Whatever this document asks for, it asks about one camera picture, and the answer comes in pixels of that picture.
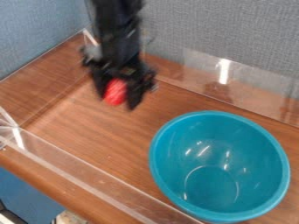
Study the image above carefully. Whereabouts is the blue plastic bowl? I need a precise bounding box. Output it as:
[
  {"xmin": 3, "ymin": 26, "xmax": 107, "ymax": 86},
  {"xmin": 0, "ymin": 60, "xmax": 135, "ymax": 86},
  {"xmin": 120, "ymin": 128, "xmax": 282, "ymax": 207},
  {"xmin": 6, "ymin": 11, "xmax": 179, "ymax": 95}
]
[{"xmin": 149, "ymin": 110, "xmax": 291, "ymax": 224}]

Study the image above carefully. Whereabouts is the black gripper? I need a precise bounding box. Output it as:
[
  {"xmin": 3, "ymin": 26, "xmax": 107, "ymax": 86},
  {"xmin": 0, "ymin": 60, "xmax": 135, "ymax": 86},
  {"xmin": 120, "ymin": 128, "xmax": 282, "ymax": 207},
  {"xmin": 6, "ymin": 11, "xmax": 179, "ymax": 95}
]
[{"xmin": 79, "ymin": 47, "xmax": 157, "ymax": 110}]

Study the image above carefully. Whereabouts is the clear acrylic left barrier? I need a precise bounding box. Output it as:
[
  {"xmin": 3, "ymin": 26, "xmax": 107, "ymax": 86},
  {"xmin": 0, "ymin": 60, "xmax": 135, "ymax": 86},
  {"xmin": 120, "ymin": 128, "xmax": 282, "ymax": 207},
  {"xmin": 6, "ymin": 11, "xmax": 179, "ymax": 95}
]
[{"xmin": 0, "ymin": 30, "xmax": 88, "ymax": 124}]

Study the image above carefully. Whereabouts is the clear acrylic corner bracket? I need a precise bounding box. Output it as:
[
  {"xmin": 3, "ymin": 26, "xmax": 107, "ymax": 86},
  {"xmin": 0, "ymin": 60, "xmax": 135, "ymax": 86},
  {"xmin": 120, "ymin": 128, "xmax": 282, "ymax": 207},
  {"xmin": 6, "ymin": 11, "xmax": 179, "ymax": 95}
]
[{"xmin": 83, "ymin": 29, "xmax": 102, "ymax": 57}]

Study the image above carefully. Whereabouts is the clear acrylic front barrier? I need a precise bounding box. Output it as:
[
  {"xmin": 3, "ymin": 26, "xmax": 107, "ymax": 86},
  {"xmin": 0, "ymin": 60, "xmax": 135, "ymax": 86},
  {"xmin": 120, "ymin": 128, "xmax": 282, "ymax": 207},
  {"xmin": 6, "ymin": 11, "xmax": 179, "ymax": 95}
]
[{"xmin": 6, "ymin": 128, "xmax": 202, "ymax": 224}]

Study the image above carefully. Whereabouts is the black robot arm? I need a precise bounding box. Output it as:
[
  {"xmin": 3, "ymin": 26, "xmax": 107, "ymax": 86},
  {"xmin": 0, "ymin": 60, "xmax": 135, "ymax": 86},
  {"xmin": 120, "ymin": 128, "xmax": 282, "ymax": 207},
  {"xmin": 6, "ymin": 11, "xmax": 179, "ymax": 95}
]
[{"xmin": 80, "ymin": 0, "xmax": 157, "ymax": 110}]

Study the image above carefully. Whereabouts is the clear acrylic barrier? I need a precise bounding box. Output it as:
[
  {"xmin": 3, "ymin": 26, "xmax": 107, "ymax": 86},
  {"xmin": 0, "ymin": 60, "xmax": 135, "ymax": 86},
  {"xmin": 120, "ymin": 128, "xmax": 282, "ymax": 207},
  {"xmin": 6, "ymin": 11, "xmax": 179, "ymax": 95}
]
[
  {"xmin": 6, "ymin": 128, "xmax": 202, "ymax": 224},
  {"xmin": 0, "ymin": 30, "xmax": 88, "ymax": 124},
  {"xmin": 82, "ymin": 28, "xmax": 299, "ymax": 129}
]

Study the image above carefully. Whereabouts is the clear acrylic front bracket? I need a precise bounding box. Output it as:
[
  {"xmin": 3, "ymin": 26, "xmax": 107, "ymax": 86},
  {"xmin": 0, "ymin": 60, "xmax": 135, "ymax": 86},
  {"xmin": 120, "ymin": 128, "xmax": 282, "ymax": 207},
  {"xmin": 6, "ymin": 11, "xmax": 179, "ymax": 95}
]
[{"xmin": 0, "ymin": 107, "xmax": 24, "ymax": 150}]

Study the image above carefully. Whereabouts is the red toy strawberry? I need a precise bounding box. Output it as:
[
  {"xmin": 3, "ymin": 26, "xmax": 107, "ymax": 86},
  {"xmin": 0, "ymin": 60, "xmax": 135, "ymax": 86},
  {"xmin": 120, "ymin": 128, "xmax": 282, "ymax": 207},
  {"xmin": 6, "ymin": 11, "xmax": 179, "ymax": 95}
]
[{"xmin": 104, "ymin": 79, "xmax": 127, "ymax": 106}]

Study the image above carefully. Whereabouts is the clear acrylic back barrier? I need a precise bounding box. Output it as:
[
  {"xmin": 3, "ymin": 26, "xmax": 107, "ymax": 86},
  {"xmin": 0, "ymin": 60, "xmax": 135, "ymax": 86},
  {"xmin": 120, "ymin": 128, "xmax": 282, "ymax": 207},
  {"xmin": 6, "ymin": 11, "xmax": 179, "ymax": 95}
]
[{"xmin": 82, "ymin": 28, "xmax": 299, "ymax": 129}]

